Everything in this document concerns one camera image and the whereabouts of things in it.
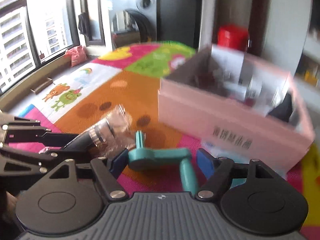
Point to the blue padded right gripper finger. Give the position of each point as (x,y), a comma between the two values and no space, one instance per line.
(58,155)

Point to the black hair dryer nozzle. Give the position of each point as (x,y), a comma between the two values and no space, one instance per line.
(286,111)

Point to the teal crank handle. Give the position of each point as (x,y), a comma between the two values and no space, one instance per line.
(143,158)

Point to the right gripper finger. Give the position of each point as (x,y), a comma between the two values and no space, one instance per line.
(106,172)
(219,172)

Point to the red plastic bag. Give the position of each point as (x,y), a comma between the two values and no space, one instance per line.
(77,54)

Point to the clear plastic bag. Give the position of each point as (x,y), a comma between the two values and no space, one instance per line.
(107,137)

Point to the colourful cartoon play mat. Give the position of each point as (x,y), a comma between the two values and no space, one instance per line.
(131,77)

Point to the red cylindrical container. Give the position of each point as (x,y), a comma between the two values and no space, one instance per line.
(233,37)

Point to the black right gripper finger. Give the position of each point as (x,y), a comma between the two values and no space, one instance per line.
(45,136)

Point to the pink cardboard box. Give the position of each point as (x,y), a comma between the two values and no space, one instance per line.
(230,124)

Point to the dark hanging cloth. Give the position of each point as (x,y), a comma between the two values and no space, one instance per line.
(84,25)

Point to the grey washing machine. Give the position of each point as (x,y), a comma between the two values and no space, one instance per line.
(132,21)

